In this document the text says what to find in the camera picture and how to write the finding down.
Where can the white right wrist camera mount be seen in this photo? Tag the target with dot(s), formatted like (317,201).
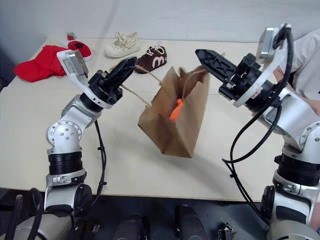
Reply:
(268,42)

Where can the small black metal bracket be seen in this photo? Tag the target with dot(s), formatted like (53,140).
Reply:
(226,232)

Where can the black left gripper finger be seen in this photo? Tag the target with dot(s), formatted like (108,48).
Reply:
(123,78)
(123,66)

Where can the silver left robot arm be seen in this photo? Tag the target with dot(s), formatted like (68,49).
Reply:
(66,135)

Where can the cream perforated child shoe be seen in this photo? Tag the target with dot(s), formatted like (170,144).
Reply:
(122,46)

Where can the orange plush toy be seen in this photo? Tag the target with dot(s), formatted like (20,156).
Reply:
(177,110)

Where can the person's white shirt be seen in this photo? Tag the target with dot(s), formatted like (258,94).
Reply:
(308,60)

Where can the brown laced child shoe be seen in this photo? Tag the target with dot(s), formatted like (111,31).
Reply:
(152,61)

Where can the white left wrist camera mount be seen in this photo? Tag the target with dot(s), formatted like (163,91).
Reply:
(71,62)

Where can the red slip-on shoe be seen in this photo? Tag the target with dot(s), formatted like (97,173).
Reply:
(81,49)

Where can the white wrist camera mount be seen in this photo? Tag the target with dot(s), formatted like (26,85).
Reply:
(268,42)
(71,62)

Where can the red cloth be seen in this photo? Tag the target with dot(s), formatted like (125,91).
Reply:
(41,65)

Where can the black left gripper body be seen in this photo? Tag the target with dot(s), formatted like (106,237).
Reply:
(102,85)

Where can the person's bare forearm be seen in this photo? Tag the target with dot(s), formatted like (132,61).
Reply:
(278,75)

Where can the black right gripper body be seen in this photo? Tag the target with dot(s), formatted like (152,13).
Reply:
(241,75)

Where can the brown paper bag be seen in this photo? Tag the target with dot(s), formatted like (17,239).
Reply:
(175,130)

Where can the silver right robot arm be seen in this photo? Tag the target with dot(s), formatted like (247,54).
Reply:
(295,117)

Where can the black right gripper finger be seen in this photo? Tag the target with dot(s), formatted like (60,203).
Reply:
(228,62)
(212,63)

